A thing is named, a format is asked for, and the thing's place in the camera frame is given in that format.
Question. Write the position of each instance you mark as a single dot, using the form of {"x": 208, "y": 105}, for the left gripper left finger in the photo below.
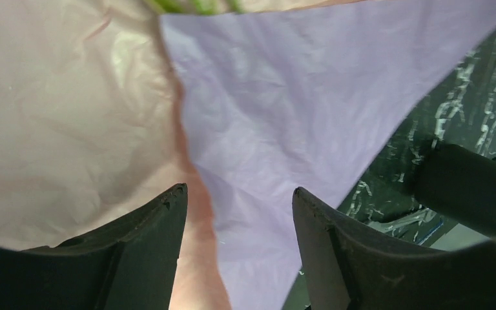
{"x": 129, "y": 263}

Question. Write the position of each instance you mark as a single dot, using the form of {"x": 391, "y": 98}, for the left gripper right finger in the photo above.
{"x": 349, "y": 265}

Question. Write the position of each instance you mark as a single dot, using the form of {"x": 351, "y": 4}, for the pink wrapping paper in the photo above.
{"x": 90, "y": 129}

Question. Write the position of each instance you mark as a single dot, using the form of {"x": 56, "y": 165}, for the purple wrapping paper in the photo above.
{"x": 344, "y": 101}

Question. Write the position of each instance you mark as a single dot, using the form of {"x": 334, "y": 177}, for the pink flower bunch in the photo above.
{"x": 195, "y": 7}

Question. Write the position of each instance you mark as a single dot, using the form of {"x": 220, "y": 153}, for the black vase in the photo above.
{"x": 461, "y": 185}

